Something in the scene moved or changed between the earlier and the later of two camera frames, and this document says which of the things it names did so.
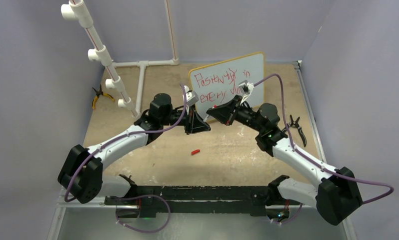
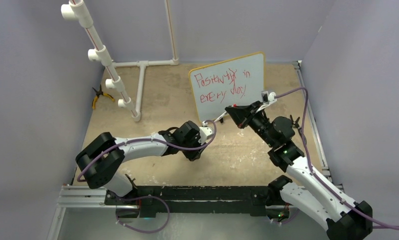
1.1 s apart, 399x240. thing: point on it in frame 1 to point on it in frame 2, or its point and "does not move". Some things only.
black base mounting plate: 152,201 does not move
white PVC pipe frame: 76,9 does not move
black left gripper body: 188,121 to 191,154
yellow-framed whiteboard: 217,83 does not move
